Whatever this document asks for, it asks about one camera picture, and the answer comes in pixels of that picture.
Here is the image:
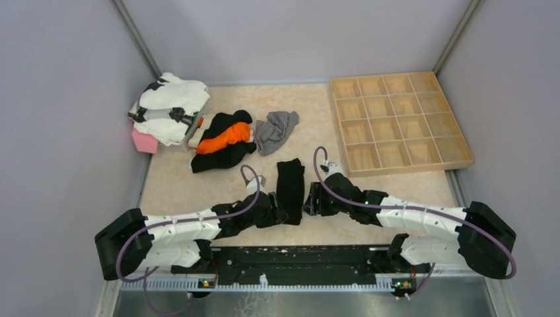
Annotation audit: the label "orange underwear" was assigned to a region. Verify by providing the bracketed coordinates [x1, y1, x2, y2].
[195, 122, 254, 155]

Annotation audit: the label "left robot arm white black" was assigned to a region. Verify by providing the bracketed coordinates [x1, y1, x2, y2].
[94, 176, 289, 281]

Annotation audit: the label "black boxer underwear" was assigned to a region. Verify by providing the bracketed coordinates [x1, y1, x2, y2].
[276, 158, 305, 225]

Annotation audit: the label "grey striped underwear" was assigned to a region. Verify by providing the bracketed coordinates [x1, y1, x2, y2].
[254, 111, 300, 156]

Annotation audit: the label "black metal base rail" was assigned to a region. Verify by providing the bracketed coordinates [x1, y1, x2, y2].
[104, 244, 482, 300]

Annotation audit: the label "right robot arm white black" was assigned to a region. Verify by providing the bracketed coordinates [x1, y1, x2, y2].
[309, 160, 517, 279]

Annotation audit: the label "wooden compartment tray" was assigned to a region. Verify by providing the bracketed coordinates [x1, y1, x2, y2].
[330, 71, 475, 177]

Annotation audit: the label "white perforated basket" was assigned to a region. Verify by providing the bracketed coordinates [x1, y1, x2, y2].
[160, 100, 210, 153]

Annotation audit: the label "white black clothes pile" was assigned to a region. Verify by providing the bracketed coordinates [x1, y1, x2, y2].
[127, 72, 210, 146]

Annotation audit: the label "pink cloth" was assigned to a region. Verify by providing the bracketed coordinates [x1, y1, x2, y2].
[131, 129, 158, 155]

